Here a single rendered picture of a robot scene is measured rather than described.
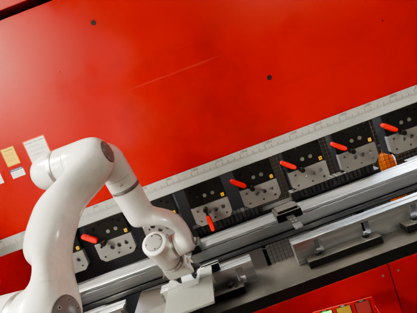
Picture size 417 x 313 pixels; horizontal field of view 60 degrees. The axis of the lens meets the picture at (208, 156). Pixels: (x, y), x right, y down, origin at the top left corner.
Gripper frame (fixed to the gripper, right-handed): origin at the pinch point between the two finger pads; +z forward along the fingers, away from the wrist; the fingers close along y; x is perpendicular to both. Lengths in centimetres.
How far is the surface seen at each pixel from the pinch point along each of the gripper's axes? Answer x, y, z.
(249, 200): -17.0, -32.2, -9.4
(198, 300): 13.3, -4.9, -8.2
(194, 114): -42, -24, -39
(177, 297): 8.0, 3.5, -3.7
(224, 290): 5.6, -11.0, 11.0
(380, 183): -27, -92, 29
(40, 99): -55, 27, -60
